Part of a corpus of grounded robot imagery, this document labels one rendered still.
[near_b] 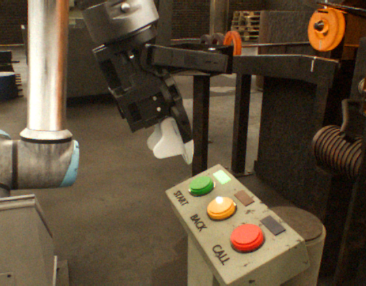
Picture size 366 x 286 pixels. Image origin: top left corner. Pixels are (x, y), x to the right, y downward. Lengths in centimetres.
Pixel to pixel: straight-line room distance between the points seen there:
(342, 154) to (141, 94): 75
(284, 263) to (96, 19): 37
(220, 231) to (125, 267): 90
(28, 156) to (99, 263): 52
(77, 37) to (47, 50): 236
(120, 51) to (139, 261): 103
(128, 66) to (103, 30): 6
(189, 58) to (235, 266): 27
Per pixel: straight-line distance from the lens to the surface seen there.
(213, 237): 49
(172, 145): 51
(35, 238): 97
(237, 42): 196
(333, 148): 113
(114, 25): 44
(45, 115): 108
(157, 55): 47
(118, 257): 141
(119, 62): 47
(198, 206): 55
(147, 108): 47
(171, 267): 135
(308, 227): 66
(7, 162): 109
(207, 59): 49
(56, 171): 110
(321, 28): 140
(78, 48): 344
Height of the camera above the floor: 87
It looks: 21 degrees down
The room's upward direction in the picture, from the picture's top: straight up
